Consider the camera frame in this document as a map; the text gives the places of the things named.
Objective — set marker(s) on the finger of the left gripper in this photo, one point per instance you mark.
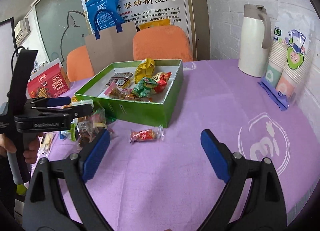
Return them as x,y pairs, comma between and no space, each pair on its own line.
49,102
69,112

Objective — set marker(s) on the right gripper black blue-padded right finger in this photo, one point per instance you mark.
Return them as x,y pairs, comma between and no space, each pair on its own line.
265,205

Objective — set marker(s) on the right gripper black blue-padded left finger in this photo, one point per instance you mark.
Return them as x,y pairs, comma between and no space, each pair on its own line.
44,206

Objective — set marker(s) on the pink clear cracker bag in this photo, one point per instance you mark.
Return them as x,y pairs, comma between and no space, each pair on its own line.
89,127

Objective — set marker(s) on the small white clear packet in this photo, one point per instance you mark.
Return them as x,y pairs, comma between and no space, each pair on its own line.
46,142

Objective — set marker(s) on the brown dark snack packet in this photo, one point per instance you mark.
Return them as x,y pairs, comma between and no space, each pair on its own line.
122,80

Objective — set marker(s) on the green snack packet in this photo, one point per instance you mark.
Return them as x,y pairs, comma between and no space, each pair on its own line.
145,87

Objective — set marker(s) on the small red candy packet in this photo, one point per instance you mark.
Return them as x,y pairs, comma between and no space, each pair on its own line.
147,135

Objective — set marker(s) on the green cardboard box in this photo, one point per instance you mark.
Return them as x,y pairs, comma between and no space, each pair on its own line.
157,112

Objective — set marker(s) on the yellow snack bag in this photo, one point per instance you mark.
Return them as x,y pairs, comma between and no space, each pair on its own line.
145,69

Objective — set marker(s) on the red white snack bag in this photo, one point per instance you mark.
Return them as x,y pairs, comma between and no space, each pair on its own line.
161,78

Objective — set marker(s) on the orange peanut snack bag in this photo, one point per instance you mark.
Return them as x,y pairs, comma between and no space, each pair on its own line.
113,91

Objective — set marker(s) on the red cracker box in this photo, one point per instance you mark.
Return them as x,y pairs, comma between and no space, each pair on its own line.
50,81

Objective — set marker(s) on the left orange chair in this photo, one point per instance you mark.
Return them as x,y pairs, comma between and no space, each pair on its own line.
79,65

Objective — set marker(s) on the orange chair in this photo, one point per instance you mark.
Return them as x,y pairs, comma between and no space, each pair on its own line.
79,65
163,42

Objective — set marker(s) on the air conditioner unit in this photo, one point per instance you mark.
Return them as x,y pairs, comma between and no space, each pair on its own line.
22,30

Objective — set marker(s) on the blue tote bag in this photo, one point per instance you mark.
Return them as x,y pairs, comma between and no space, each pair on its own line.
103,14

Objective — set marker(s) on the purple tablecloth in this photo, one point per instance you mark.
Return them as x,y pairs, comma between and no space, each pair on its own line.
170,184

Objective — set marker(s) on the right orange chair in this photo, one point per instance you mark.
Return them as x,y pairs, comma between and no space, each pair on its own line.
163,42

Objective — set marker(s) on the white chinese text poster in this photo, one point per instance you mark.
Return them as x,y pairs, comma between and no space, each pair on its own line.
179,12

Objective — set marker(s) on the cream thermos jug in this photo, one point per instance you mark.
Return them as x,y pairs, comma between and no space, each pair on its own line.
255,40

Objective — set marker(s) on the paper cups pack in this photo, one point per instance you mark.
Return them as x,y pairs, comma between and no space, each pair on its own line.
290,59

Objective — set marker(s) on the white board black frame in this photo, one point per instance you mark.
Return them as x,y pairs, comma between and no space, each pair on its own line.
7,47

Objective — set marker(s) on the brown paper bag blue handles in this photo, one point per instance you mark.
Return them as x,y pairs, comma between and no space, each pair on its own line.
110,45

